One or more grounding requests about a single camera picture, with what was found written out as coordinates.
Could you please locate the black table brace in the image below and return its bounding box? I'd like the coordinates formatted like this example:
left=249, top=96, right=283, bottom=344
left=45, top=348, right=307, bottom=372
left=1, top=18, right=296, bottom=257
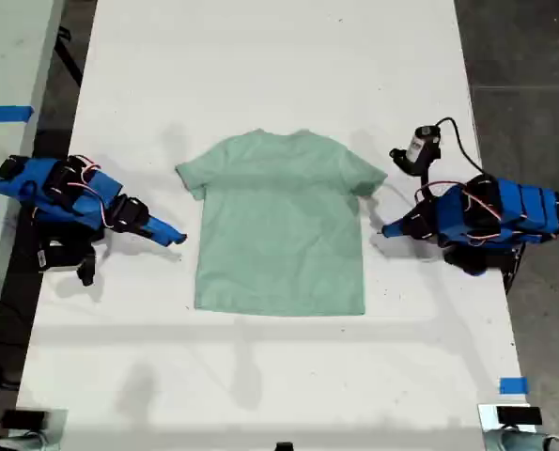
left=53, top=25, right=85, bottom=88

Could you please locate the small black box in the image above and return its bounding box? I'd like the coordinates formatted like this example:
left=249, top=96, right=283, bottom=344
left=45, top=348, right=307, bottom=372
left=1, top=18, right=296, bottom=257
left=496, top=406, right=543, bottom=427
left=1, top=410, right=50, bottom=429

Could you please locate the black camera box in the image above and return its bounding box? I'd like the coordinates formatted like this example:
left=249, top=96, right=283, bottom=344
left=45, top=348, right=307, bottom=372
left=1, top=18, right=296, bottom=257
left=35, top=238, right=97, bottom=288
left=389, top=124, right=443, bottom=178

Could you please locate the black table clamp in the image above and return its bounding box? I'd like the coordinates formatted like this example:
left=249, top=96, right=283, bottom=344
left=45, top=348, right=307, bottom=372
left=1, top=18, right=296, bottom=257
left=503, top=241, right=528, bottom=296

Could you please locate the square blue tape piece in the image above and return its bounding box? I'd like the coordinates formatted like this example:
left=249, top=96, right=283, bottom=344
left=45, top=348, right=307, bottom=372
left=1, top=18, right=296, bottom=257
left=499, top=377, right=529, bottom=396

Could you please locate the long blue tape strip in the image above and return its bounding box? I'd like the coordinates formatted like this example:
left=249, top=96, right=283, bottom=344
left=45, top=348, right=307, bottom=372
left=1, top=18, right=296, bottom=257
left=0, top=105, right=35, bottom=124

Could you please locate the pale green T-shirt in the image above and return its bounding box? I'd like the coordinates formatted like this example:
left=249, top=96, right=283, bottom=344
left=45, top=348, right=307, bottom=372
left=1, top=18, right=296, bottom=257
left=174, top=127, right=389, bottom=318

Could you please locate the black camera stalk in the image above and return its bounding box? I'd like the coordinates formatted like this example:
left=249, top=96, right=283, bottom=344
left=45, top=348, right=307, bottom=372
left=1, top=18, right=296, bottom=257
left=413, top=172, right=439, bottom=203

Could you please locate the black camera cable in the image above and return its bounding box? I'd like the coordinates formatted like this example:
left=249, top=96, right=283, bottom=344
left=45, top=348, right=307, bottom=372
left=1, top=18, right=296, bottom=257
left=436, top=117, right=487, bottom=178

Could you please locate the pale side table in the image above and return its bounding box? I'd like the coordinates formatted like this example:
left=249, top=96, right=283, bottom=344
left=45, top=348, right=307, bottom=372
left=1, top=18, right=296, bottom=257
left=0, top=0, right=67, bottom=367

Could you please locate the grey metal clamp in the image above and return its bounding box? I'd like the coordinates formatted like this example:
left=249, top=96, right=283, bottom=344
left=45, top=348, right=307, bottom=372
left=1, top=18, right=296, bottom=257
left=0, top=431, right=50, bottom=451
left=483, top=429, right=559, bottom=451

